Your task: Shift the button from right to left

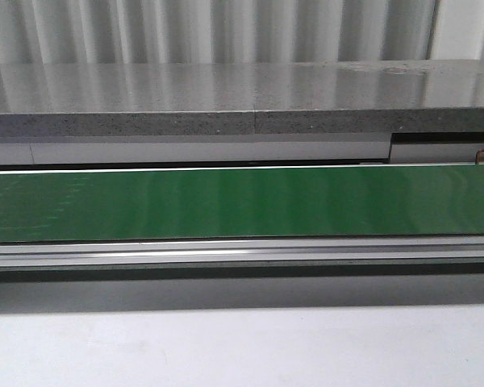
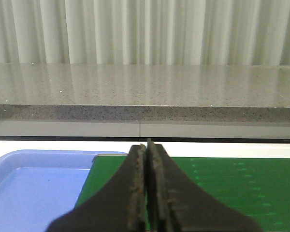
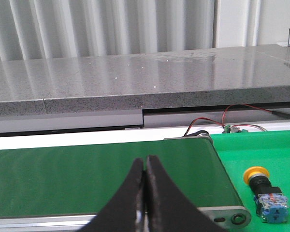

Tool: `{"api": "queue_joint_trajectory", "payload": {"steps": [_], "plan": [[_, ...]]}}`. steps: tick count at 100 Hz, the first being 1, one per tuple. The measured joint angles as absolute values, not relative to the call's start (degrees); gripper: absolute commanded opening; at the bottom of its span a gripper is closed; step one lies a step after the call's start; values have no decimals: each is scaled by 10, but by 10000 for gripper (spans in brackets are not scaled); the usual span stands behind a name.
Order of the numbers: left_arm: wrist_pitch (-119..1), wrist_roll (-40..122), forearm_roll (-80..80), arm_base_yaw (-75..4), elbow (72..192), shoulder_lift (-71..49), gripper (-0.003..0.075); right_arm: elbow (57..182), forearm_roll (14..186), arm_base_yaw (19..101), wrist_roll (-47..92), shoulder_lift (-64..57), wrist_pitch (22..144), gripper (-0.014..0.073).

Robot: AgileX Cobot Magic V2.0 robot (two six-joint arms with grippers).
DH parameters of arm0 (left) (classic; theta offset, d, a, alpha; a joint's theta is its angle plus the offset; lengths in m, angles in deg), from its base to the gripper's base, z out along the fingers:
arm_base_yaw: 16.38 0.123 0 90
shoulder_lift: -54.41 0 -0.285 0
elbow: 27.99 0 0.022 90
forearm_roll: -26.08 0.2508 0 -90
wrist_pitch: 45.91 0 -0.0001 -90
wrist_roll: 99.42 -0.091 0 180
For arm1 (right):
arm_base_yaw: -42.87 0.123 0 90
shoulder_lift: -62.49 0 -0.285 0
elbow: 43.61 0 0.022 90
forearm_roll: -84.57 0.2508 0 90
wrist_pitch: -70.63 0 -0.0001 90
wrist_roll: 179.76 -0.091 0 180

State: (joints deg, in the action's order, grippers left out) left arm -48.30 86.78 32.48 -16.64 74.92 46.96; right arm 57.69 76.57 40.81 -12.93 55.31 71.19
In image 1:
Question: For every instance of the white pleated curtain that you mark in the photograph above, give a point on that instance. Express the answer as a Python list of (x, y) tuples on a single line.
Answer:
[(201, 32)]

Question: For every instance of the aluminium conveyor side rail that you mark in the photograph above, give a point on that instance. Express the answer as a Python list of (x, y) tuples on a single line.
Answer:
[(241, 258)]

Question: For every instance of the grey stone counter slab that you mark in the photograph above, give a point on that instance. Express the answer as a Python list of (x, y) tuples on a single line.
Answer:
[(96, 100)]

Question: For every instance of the green conveyor belt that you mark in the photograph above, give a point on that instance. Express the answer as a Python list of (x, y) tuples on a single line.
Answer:
[(108, 205)]

